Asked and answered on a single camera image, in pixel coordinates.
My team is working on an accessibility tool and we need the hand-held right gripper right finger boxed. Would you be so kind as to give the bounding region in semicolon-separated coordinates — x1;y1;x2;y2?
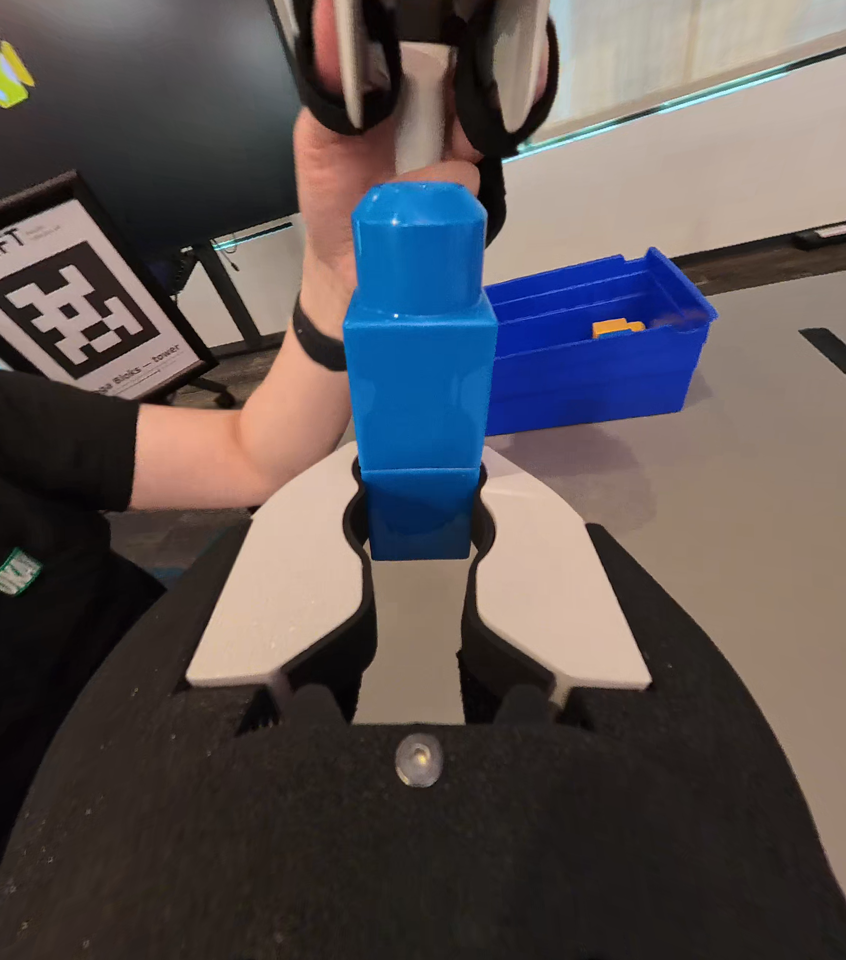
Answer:
461;448;653;723

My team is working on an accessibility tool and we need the black wristband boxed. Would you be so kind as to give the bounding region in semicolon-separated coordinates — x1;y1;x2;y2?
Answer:
293;294;349;373

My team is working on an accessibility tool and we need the window with blinds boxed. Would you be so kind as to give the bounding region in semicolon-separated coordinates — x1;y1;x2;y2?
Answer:
535;0;846;155

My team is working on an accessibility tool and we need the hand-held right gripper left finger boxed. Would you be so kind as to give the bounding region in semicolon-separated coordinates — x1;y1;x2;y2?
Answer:
186;441;380;715

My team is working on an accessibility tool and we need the blue toy block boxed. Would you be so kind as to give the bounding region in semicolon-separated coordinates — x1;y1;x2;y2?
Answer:
342;180;500;474
359;466;485;562

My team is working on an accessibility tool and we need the large black display screen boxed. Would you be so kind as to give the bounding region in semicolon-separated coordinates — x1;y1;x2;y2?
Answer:
0;0;305;250

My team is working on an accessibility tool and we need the green white tag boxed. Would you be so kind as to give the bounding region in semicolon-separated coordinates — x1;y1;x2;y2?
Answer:
0;547;45;596

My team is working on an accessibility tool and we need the person's left hand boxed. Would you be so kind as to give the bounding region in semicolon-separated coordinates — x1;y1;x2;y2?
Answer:
291;0;484;339

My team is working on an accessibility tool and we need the framed marker sign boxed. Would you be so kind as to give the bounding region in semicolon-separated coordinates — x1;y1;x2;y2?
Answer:
0;171;218;403

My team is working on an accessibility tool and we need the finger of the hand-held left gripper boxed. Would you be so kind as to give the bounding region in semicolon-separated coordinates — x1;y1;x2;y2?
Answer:
334;0;388;130
489;0;549;134

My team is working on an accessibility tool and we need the blue plastic bin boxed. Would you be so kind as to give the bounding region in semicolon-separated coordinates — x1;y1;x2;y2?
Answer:
484;247;719;438

